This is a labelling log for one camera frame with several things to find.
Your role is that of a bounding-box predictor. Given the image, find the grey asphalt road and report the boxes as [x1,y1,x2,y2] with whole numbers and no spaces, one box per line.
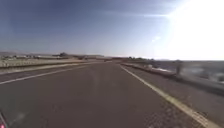
[0,61,224,128]

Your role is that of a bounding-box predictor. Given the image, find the distant low bushes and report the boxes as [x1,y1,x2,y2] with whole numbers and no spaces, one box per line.
[51,51,105,60]

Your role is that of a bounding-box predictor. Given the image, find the roadside guardrail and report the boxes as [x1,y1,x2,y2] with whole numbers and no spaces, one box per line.
[121,62,224,96]

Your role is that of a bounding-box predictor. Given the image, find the pale concrete roadside barrier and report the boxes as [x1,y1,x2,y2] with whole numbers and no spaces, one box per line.
[0,61,98,75]

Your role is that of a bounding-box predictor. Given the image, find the dry open field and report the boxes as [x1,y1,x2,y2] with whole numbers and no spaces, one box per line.
[0,57,88,70]

